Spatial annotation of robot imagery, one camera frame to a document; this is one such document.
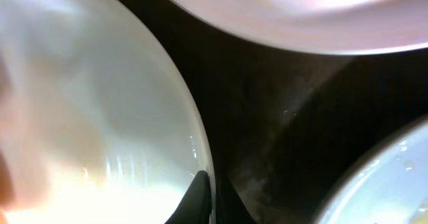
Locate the pale blue plate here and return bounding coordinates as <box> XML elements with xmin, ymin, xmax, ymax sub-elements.
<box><xmin>314</xmin><ymin>117</ymin><xmax>427</xmax><ymax>224</ymax></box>

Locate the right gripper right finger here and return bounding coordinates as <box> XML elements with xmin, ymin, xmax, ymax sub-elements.
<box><xmin>216</xmin><ymin>174</ymin><xmax>256</xmax><ymax>224</ymax></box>

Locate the dark brown serving tray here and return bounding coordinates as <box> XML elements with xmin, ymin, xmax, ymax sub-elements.
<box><xmin>119</xmin><ymin>0</ymin><xmax>427</xmax><ymax>223</ymax></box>

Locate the white plate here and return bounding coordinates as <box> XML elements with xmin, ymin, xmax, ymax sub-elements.
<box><xmin>1</xmin><ymin>0</ymin><xmax>215</xmax><ymax>223</ymax></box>
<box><xmin>171</xmin><ymin>0</ymin><xmax>427</xmax><ymax>55</ymax></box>

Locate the white plate top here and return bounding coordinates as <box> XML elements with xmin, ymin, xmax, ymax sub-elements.
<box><xmin>171</xmin><ymin>0</ymin><xmax>427</xmax><ymax>55</ymax></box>

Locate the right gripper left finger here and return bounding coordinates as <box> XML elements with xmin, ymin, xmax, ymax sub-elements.
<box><xmin>165</xmin><ymin>171</ymin><xmax>211</xmax><ymax>224</ymax></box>

